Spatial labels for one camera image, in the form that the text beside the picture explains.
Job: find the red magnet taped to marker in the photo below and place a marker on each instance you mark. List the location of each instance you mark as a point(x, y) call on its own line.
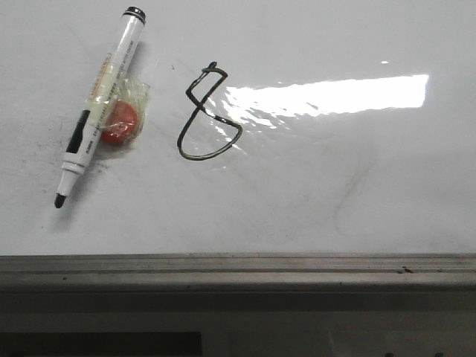
point(127, 114)

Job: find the white black whiteboard marker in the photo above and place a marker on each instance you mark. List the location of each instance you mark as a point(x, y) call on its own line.
point(99, 103)

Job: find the white whiteboard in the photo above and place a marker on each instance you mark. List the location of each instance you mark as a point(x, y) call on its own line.
point(272, 126)

